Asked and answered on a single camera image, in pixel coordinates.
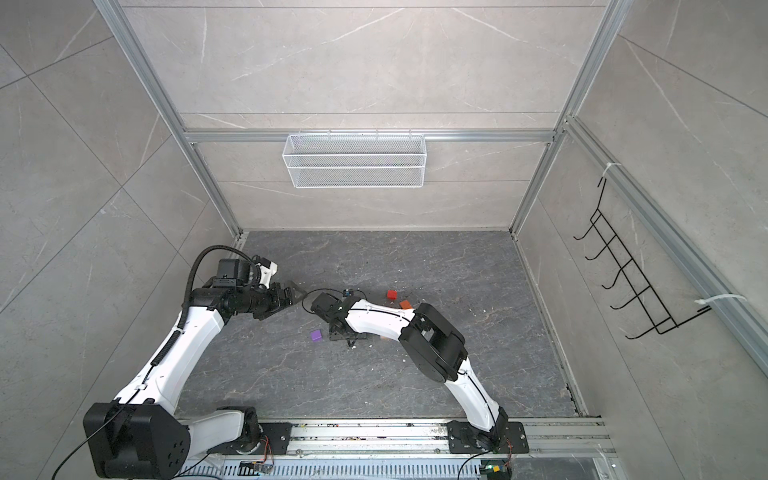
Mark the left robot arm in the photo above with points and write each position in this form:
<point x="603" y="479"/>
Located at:
<point x="137" y="434"/>

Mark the black wire hook rack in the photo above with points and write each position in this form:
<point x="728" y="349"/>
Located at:
<point x="630" y="271"/>

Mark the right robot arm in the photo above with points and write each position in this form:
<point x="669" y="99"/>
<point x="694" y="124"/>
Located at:
<point x="435" y="346"/>

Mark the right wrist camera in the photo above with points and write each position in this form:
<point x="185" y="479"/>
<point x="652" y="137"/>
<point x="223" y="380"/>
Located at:
<point x="330" y="308"/>

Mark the white wire mesh basket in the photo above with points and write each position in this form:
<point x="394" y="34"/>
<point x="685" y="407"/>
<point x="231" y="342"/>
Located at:
<point x="348" y="161"/>

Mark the aluminium front rail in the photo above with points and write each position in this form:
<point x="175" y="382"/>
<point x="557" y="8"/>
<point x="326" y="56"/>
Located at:
<point x="433" y="438"/>

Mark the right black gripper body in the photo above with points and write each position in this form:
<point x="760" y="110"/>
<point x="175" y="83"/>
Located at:
<point x="333" y="335"/>

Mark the white zip tie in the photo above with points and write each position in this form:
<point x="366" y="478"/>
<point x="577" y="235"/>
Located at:
<point x="719" y="297"/>

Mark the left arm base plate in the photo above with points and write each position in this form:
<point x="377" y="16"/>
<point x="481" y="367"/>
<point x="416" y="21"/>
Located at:
<point x="264" y="438"/>

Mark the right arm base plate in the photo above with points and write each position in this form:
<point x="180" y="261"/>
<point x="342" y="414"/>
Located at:
<point x="466" y="439"/>

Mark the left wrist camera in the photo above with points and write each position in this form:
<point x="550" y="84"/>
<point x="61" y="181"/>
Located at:
<point x="263" y="272"/>

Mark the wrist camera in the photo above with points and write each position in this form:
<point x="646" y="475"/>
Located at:
<point x="263" y="272"/>
<point x="330" y="308"/>

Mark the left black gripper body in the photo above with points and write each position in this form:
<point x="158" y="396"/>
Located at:
<point x="267" y="301"/>

